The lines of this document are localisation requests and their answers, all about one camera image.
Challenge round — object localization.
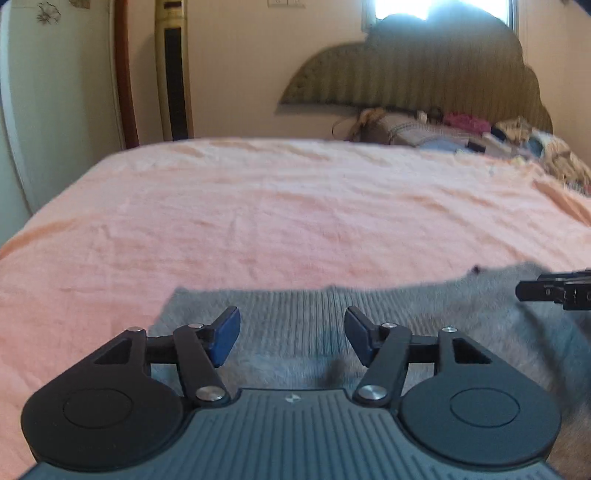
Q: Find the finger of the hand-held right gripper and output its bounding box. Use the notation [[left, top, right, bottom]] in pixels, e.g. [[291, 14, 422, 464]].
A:
[[515, 268, 591, 311]]

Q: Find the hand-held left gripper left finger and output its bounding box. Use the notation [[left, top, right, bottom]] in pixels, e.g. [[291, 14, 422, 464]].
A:
[[95, 305, 242, 408]]

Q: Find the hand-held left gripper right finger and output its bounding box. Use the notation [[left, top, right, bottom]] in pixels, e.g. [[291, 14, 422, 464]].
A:
[[344, 305, 493, 408]]

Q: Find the grey sweater with navy sleeves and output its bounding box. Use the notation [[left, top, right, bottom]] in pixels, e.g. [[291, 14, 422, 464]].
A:
[[148, 261, 591, 480]]

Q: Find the pile of patterned clothes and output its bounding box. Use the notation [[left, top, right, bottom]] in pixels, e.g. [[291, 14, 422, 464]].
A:
[[480, 116, 591, 198]]

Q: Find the pink bed sheet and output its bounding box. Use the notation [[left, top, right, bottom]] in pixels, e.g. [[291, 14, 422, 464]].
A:
[[0, 137, 591, 480]]

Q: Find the pink crumpled cloth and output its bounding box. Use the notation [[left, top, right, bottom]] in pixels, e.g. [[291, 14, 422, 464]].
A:
[[444, 112, 491, 133]]

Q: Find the plaid pillow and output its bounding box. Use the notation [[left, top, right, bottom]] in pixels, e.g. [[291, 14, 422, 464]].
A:
[[359, 108, 463, 148]]

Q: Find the olive padded headboard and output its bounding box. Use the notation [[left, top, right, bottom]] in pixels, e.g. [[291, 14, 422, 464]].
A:
[[280, 14, 554, 136]]

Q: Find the gold tower fan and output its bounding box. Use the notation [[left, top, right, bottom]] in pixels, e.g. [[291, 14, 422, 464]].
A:
[[154, 0, 194, 142]]

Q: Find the white wardrobe door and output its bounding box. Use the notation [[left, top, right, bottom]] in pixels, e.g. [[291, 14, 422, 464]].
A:
[[0, 0, 126, 243]]

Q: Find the window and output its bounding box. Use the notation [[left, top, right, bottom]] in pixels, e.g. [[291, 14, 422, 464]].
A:
[[364, 0, 519, 34]]

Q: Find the black cable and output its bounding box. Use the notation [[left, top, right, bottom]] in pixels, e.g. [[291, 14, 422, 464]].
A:
[[329, 114, 366, 141]]

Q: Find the brown wooden door frame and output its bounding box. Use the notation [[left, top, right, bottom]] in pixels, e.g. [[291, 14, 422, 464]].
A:
[[113, 0, 140, 150]]

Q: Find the small flower wall sticker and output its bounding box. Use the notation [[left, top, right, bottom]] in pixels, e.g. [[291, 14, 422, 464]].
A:
[[37, 2, 62, 25]]

